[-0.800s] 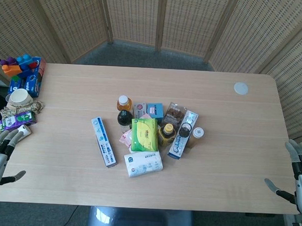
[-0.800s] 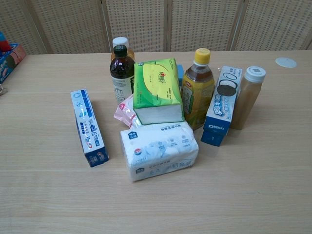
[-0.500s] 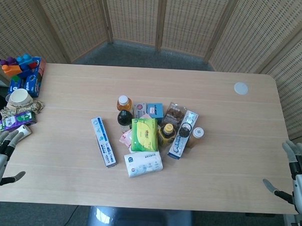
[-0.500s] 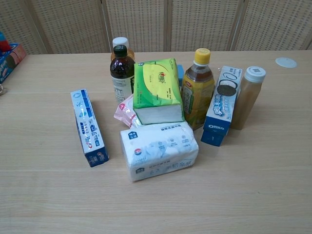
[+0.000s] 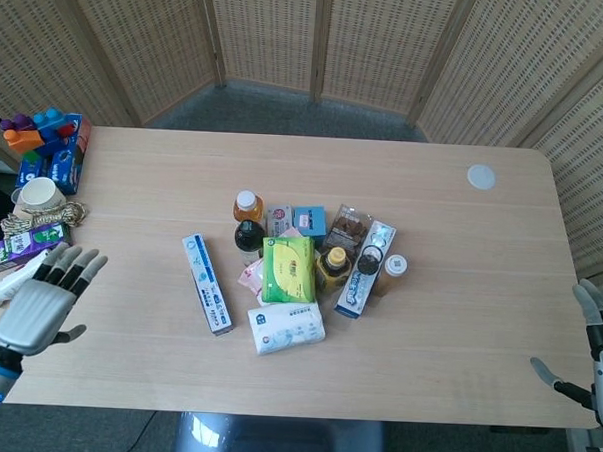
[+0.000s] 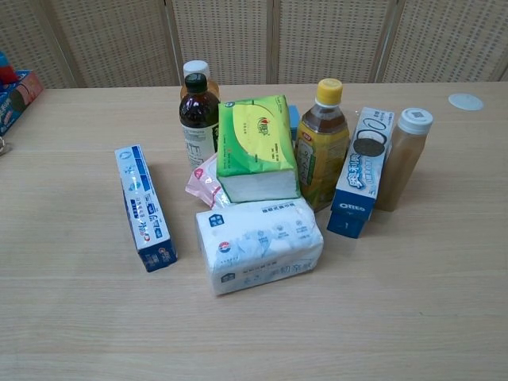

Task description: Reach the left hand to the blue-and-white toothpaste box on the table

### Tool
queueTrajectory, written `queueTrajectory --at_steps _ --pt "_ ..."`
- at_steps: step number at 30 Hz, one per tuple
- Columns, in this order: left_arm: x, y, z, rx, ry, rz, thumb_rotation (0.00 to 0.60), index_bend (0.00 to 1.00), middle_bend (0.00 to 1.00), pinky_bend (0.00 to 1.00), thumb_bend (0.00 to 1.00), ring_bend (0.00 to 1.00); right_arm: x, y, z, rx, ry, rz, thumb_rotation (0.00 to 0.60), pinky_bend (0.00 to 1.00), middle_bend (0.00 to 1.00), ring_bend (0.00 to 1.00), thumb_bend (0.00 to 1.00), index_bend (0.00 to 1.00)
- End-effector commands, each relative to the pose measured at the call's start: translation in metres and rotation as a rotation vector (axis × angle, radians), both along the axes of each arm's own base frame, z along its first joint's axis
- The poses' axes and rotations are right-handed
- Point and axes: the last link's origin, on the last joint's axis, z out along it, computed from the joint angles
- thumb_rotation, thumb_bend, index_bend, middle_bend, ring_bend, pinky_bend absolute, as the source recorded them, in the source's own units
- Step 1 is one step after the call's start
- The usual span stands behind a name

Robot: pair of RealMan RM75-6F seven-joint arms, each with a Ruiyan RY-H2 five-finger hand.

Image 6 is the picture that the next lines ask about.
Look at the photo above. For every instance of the blue white toothpaste box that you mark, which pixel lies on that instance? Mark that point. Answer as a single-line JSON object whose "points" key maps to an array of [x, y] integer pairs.
{"points": [[145, 206]]}

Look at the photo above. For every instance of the green tissue pack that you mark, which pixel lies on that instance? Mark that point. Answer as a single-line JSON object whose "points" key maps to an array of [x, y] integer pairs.
{"points": [[256, 152]]}

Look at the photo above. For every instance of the pink wet wipes pack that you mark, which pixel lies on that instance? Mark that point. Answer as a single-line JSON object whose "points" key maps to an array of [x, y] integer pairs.
{"points": [[206, 184]]}

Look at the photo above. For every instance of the white tissue pack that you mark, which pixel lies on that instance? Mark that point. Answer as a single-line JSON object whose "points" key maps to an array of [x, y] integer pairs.
{"points": [[258, 246]]}

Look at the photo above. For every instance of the yellow cap tea bottle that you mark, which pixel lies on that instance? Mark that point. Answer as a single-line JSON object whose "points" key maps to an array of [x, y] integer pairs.
{"points": [[322, 151]]}

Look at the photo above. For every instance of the small blue box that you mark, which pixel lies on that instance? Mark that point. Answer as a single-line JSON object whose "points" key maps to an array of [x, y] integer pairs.
{"points": [[294, 119]]}

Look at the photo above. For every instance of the dark tea bottle black cap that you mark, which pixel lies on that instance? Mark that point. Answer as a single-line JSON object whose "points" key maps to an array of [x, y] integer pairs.
{"points": [[197, 123]]}

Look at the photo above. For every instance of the blue Oreo cookie box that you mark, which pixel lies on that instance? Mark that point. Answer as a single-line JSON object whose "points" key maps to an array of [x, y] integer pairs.
{"points": [[359, 174]]}

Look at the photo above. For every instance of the orange drink bottle white cap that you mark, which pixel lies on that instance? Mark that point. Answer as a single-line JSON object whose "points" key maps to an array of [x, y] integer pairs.
{"points": [[195, 68]]}

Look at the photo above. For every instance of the beige juice bottle white cap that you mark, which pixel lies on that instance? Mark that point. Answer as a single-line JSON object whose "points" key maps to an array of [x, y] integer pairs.
{"points": [[401, 166]]}

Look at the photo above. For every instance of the beige perforated folding screen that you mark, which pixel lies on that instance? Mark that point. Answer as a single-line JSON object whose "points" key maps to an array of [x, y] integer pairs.
{"points": [[254, 39]]}

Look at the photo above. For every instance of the blue red snack box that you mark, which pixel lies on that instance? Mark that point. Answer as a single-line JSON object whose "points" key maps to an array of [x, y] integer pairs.
{"points": [[18, 99]]}

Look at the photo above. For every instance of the blue red object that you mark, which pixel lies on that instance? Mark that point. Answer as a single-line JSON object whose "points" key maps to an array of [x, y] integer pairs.
{"points": [[6, 69]]}

